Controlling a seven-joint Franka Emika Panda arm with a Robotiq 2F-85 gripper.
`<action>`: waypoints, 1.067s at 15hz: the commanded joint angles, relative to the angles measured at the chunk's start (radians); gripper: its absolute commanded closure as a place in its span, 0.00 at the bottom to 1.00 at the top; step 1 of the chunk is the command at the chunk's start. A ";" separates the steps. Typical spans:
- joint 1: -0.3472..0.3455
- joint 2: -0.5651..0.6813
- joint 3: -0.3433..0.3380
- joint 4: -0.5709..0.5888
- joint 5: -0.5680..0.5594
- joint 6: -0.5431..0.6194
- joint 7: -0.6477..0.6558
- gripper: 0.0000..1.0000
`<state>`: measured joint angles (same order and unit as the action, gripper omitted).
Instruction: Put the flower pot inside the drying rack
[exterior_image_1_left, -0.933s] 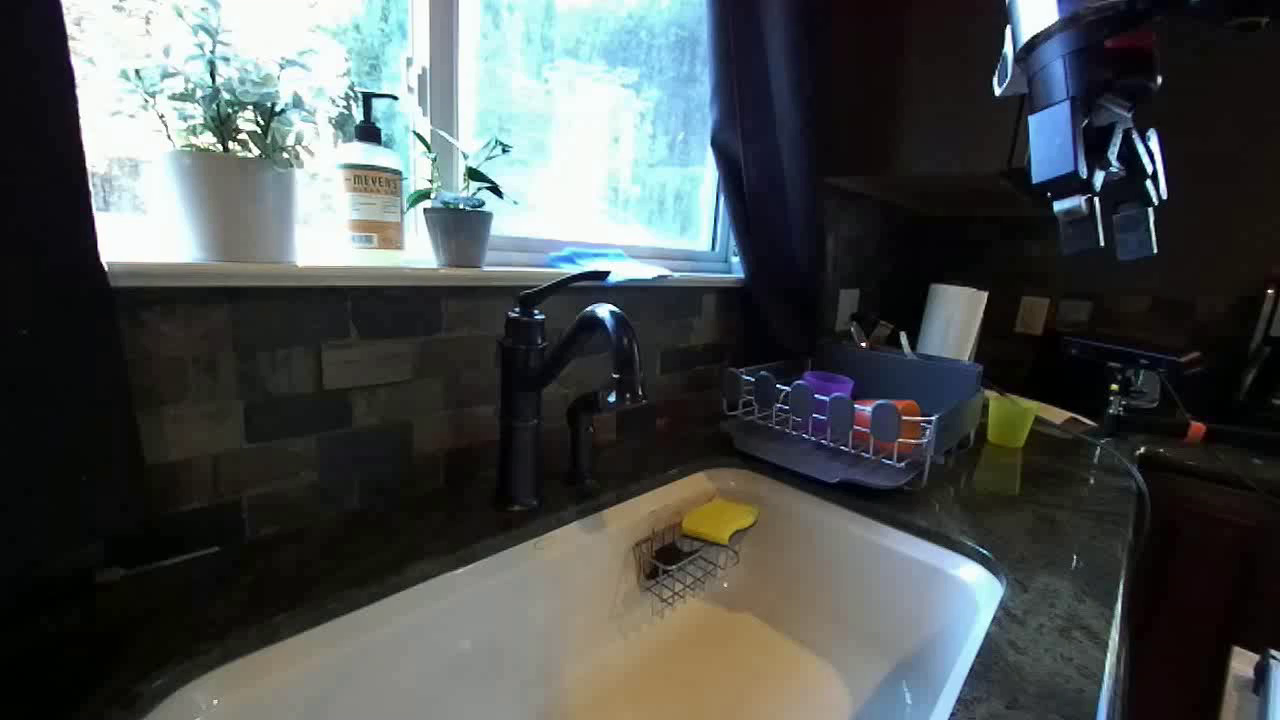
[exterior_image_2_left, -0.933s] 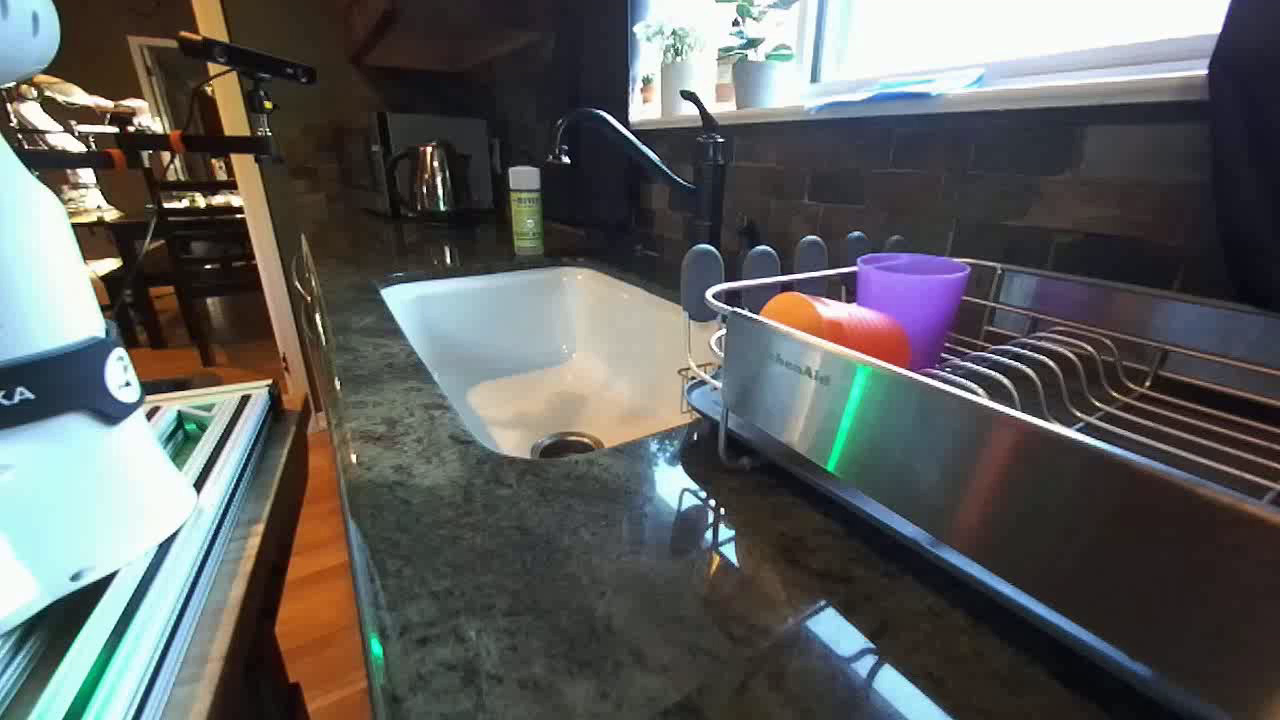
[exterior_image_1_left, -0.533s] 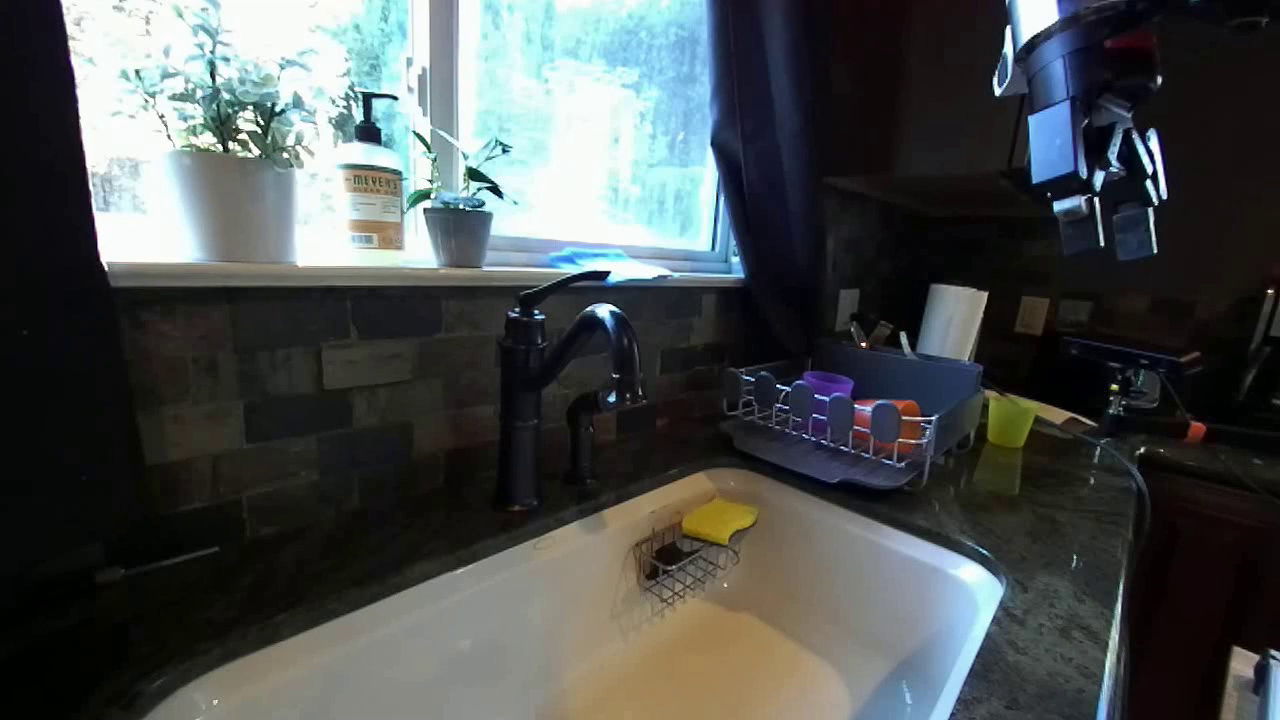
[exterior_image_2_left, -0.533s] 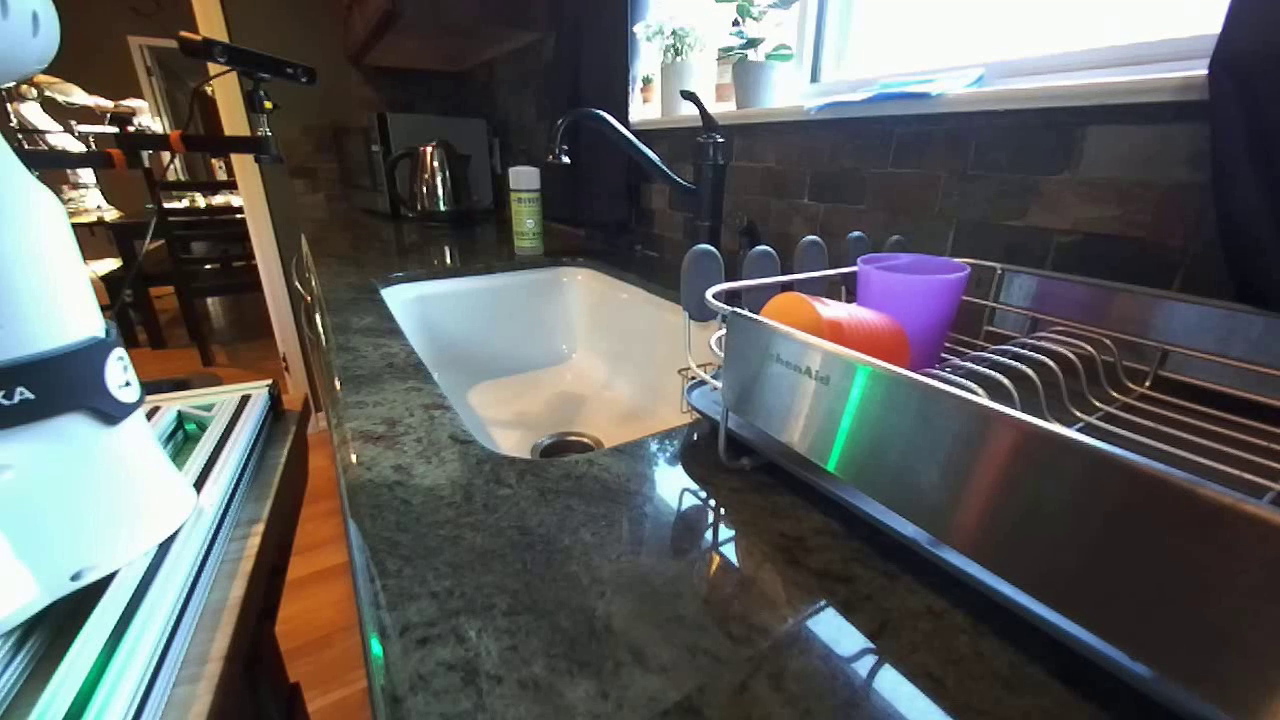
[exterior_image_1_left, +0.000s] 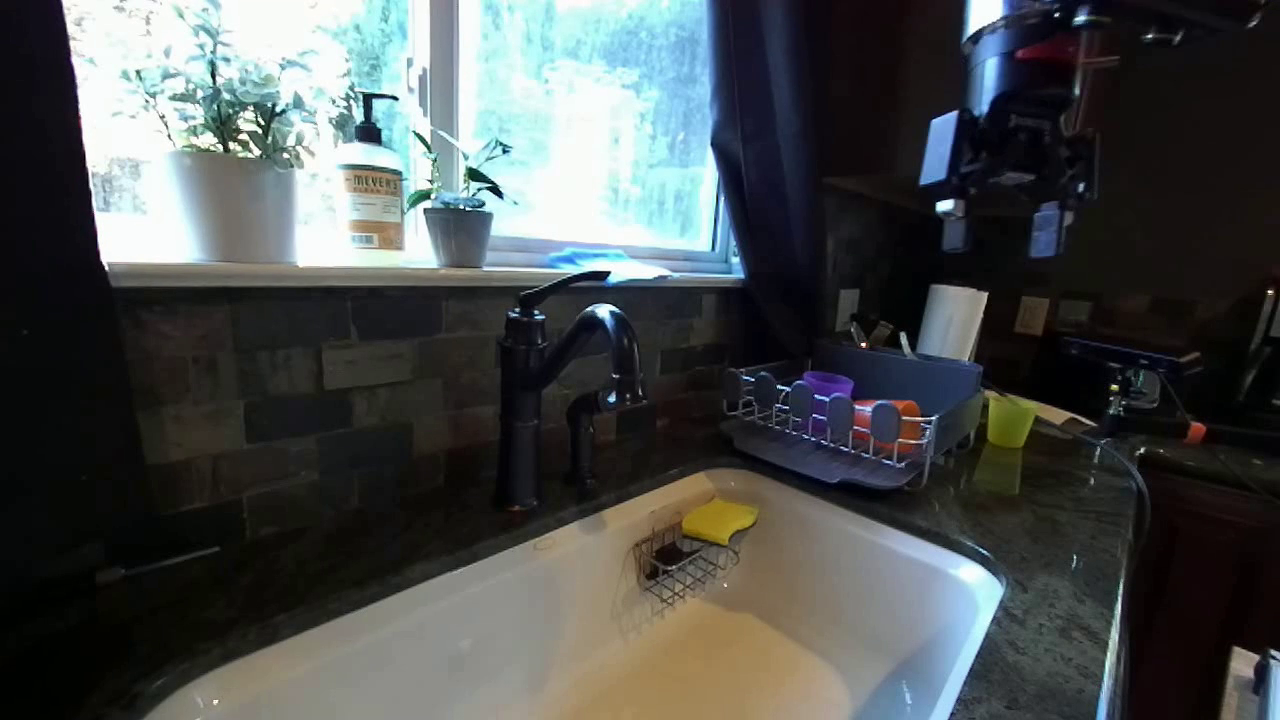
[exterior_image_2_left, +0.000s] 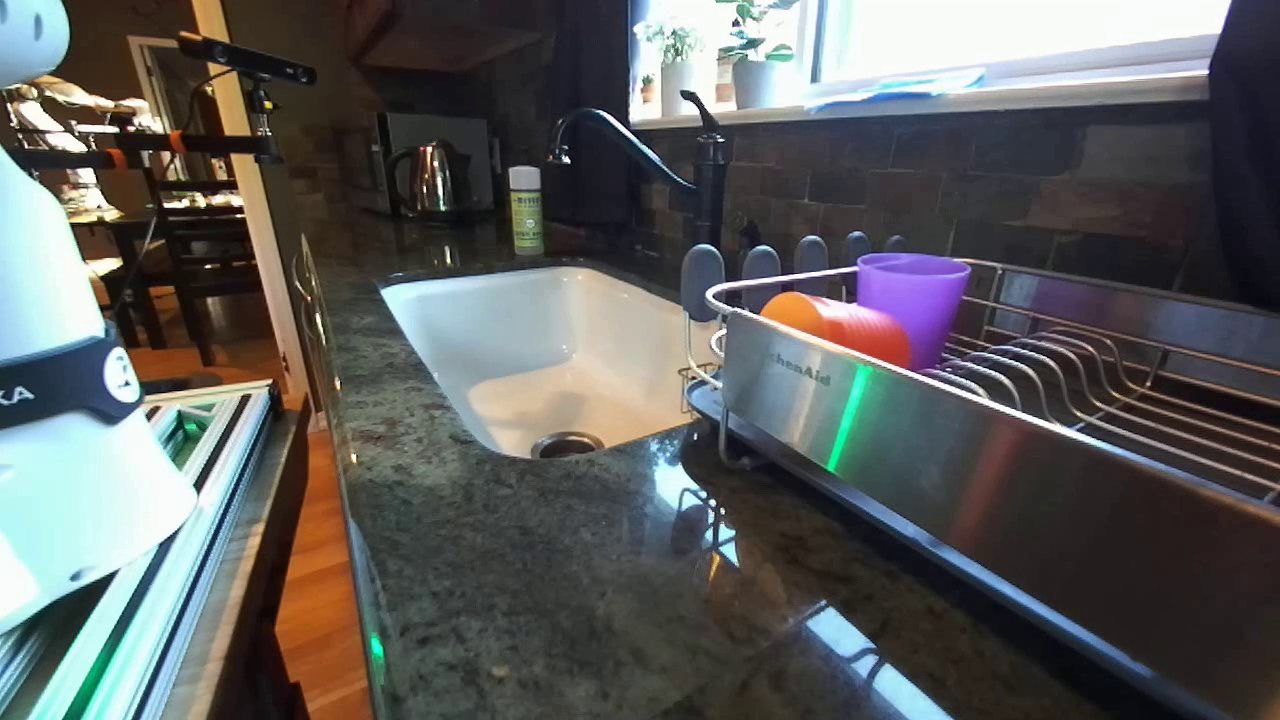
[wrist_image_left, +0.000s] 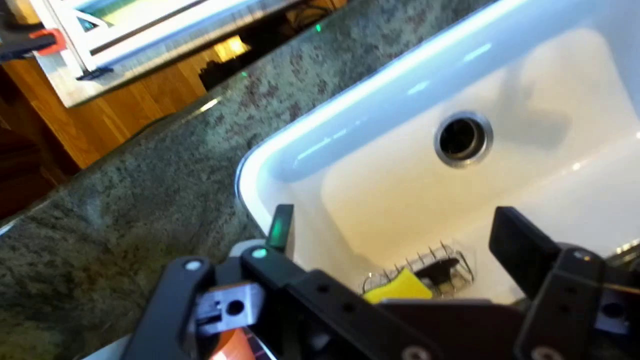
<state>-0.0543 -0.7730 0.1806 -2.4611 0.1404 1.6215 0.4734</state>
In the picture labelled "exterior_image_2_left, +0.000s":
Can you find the small white flower pot plant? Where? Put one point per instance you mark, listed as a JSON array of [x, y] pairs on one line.
[[753, 72]]

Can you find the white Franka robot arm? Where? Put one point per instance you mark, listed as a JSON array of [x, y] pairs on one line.
[[53, 442]]

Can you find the stainless steel drying rack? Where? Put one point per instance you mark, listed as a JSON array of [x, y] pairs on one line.
[[1013, 467]]

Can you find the white kitchen sink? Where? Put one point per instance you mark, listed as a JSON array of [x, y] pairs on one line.
[[560, 345]]

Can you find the green dish soap bottle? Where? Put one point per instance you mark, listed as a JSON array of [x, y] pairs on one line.
[[525, 213]]

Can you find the dark bronze faucet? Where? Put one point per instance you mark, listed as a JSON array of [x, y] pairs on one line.
[[705, 174]]

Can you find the orange plastic cup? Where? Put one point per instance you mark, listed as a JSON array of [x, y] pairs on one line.
[[841, 324]]

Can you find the dark curtain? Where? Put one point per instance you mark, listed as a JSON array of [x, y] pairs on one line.
[[592, 104], [1246, 144]]

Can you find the purple plastic cup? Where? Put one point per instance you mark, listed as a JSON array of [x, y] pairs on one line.
[[913, 303]]

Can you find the metal kettle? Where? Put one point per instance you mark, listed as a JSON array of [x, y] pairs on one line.
[[434, 174]]

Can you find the large white potted plant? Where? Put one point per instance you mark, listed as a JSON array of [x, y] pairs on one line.
[[673, 72]]

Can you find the blue cloth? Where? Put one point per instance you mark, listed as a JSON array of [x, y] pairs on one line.
[[892, 91]]

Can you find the dark wooden chair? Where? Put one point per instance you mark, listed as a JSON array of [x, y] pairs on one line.
[[202, 241]]

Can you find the white framed window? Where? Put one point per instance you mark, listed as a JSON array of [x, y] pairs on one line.
[[1013, 43]]

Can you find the white green robot stand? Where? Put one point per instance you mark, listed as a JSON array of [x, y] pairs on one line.
[[173, 532]]

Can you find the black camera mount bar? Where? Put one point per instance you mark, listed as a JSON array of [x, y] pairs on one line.
[[246, 60]]

